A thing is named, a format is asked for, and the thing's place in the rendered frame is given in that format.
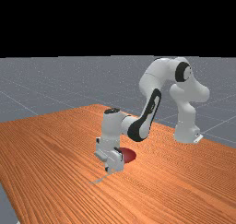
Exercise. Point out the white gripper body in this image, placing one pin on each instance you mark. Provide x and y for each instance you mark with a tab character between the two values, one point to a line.
109	155

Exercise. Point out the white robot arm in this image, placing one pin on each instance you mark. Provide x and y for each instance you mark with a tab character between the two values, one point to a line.
159	80

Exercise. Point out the red plate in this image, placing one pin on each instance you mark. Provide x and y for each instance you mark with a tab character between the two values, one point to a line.
129	155

